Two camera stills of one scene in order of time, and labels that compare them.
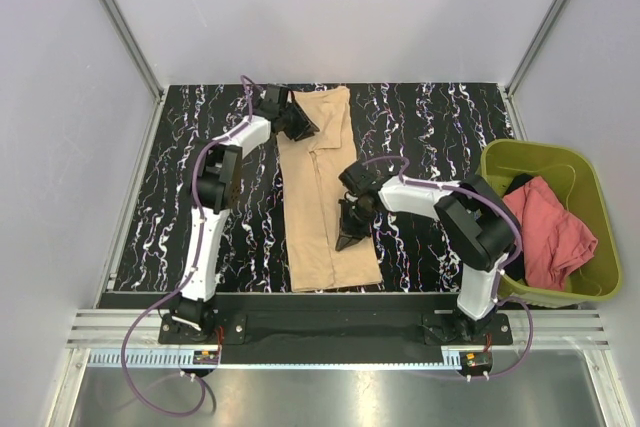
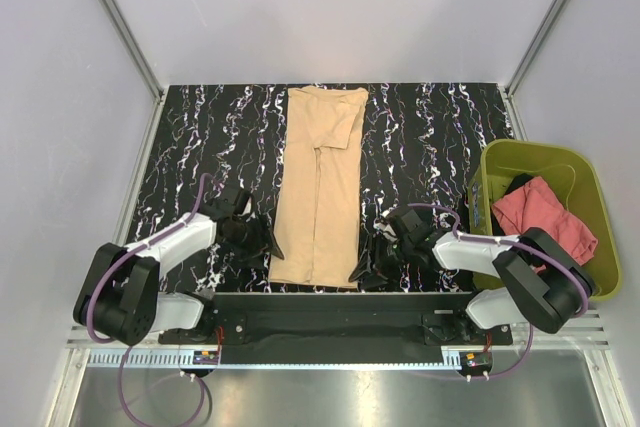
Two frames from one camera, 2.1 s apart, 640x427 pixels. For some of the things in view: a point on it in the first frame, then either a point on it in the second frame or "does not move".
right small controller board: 476,361 does not move
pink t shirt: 557,243 does not move
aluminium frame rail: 540,339 does not move
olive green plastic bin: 572,178 does not move
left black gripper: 304,129 → 263,243
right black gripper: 346,228 → 385,273
